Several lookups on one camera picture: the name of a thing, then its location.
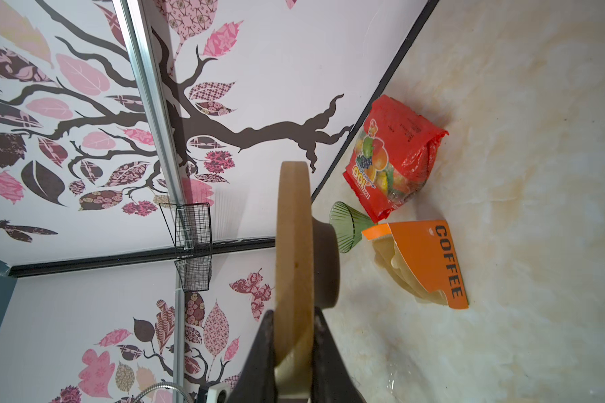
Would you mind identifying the orange coffee filter pack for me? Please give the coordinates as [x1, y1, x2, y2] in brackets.
[361, 220, 469, 310]

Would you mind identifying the left aluminium rail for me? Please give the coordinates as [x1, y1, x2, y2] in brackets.
[173, 274, 185, 388]

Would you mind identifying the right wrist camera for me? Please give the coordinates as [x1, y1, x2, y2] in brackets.
[196, 383, 231, 403]

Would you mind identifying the aluminium rail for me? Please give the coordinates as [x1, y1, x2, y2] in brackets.
[113, 0, 186, 205]
[173, 274, 185, 388]

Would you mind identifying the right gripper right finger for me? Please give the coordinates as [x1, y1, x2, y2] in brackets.
[311, 307, 366, 403]

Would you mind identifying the back aluminium rail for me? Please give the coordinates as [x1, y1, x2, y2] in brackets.
[113, 0, 186, 205]

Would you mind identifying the green glass dripper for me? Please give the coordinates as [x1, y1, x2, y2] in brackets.
[329, 202, 375, 254]

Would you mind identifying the black wire basket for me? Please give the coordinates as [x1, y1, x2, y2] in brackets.
[160, 203, 213, 292]

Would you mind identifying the red snack bag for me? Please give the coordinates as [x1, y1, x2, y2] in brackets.
[343, 96, 448, 223]

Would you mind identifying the tan wooden ring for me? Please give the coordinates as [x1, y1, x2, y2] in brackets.
[273, 160, 341, 399]

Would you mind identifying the right metal conduit cable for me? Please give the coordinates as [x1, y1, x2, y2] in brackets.
[130, 381, 195, 403]

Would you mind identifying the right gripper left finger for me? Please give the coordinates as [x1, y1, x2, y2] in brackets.
[227, 311, 277, 403]

